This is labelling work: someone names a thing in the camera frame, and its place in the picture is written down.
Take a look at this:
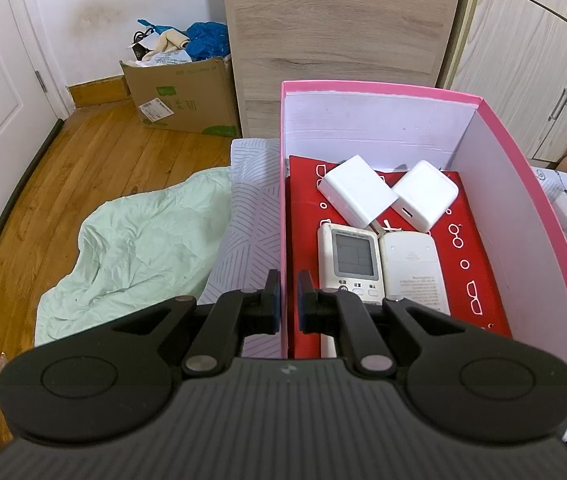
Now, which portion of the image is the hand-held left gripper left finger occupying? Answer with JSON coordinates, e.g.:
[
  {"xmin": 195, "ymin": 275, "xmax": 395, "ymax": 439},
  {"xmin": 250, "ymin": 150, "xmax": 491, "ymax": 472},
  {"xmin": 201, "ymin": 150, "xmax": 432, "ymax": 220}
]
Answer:
[{"xmin": 112, "ymin": 269, "xmax": 281, "ymax": 378}]

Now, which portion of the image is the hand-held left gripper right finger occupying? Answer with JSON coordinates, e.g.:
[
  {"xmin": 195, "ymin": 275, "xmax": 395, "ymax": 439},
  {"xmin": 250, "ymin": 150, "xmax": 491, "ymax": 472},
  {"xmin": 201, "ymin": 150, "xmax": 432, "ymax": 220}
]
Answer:
[{"xmin": 297, "ymin": 269, "xmax": 467, "ymax": 378}]

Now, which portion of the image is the pink cardboard box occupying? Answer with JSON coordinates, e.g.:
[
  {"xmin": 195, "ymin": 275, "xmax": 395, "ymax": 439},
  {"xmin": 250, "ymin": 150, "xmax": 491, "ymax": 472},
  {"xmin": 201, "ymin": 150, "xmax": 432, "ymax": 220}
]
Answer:
[{"xmin": 280, "ymin": 80, "xmax": 567, "ymax": 413}]

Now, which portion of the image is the cream remote control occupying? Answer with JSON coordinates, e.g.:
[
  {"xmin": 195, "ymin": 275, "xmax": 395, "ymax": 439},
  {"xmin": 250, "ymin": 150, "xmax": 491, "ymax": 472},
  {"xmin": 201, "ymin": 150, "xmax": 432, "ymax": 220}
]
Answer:
[{"xmin": 377, "ymin": 232, "xmax": 451, "ymax": 317}]

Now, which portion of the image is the white square charger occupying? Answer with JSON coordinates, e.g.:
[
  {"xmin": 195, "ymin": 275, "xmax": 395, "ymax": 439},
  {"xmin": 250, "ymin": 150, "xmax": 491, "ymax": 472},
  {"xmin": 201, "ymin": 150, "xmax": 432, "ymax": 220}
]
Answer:
[{"xmin": 318, "ymin": 155, "xmax": 399, "ymax": 231}]

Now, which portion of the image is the white cube charger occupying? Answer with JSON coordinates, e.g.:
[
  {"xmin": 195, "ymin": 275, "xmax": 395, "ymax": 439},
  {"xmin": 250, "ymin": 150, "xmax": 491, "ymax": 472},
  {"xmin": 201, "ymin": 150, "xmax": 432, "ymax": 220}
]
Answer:
[{"xmin": 392, "ymin": 160, "xmax": 459, "ymax": 233}]

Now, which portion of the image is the white remote with screen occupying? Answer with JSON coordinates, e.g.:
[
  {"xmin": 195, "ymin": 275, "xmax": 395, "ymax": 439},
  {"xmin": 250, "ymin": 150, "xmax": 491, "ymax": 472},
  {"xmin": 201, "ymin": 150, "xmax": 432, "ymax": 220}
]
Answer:
[{"xmin": 317, "ymin": 221, "xmax": 383, "ymax": 360}]

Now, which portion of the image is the red glasses-print cloth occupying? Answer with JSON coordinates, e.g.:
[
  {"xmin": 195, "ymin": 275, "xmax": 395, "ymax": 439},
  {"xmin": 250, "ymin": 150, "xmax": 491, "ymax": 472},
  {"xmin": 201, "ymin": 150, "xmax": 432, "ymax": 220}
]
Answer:
[{"xmin": 286, "ymin": 156, "xmax": 514, "ymax": 360}]

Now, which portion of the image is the light green cloth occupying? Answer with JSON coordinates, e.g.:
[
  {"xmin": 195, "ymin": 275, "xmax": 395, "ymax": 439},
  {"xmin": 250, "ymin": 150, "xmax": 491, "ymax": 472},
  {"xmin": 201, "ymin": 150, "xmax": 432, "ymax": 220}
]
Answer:
[{"xmin": 34, "ymin": 167, "xmax": 234, "ymax": 348}]

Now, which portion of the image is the light wood wardrobe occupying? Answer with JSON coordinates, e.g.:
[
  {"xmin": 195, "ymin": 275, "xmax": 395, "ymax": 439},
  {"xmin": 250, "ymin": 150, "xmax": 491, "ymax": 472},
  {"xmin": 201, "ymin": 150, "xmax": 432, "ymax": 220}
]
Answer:
[{"xmin": 443, "ymin": 0, "xmax": 567, "ymax": 163}]

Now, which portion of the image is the large cardboard box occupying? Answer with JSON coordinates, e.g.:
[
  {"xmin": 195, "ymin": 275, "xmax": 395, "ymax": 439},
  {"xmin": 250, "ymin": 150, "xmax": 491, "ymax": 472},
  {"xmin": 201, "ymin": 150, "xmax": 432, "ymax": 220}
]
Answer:
[{"xmin": 119, "ymin": 56, "xmax": 241, "ymax": 138}]

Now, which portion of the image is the blue plastic bag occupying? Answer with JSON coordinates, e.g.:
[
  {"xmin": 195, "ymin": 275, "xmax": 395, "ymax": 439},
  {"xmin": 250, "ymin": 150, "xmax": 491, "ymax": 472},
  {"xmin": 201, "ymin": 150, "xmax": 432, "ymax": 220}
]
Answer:
[{"xmin": 183, "ymin": 21, "xmax": 231, "ymax": 61}]

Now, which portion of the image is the grey-brown wooden cabinet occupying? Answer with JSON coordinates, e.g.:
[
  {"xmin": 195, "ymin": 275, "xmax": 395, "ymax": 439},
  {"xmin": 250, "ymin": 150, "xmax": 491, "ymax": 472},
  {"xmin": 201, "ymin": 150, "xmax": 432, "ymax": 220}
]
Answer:
[{"xmin": 218, "ymin": 0, "xmax": 481, "ymax": 141}]

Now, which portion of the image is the black door draft stopper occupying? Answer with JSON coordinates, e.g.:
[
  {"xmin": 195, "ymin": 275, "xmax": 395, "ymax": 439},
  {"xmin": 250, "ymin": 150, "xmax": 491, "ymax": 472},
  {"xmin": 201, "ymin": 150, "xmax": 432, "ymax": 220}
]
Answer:
[{"xmin": 0, "ymin": 119, "xmax": 64, "ymax": 276}]

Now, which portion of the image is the beige cloth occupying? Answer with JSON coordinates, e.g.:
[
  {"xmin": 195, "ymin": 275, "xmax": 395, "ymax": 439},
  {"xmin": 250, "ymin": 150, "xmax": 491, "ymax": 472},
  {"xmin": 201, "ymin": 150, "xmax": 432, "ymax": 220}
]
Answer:
[{"xmin": 143, "ymin": 30, "xmax": 191, "ymax": 63}]

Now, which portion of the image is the metal wardrobe handle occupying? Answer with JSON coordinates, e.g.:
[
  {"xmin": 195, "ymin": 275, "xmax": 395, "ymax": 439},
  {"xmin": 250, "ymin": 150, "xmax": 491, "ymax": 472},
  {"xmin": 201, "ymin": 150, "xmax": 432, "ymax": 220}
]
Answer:
[{"xmin": 548, "ymin": 87, "xmax": 567, "ymax": 122}]

